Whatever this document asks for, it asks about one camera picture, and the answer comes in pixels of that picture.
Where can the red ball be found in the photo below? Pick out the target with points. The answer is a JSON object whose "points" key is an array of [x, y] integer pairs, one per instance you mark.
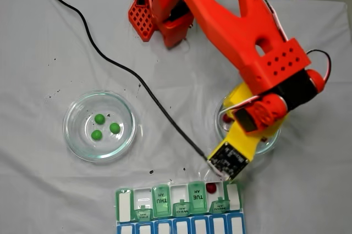
{"points": [[211, 187], [226, 118]]}

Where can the weekly pill organizer box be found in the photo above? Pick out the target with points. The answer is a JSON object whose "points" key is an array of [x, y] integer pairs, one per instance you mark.
{"points": [[178, 225]]}

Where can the glass bowl for red balls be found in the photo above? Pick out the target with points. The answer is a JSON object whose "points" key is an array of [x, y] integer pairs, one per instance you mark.
{"points": [[220, 129]]}

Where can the green ball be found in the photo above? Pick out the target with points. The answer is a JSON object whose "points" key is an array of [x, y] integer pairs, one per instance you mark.
{"points": [[96, 135], [114, 128], [99, 119]]}

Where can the glass bowl for green balls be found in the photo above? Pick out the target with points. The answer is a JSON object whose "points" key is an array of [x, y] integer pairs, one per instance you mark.
{"points": [[79, 146]]}

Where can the white tablecloth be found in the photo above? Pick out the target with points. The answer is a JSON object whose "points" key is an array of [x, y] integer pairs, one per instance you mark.
{"points": [[55, 52]]}

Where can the black camera board yellow mount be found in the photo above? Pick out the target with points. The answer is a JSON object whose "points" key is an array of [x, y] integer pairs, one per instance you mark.
{"points": [[228, 161]]}

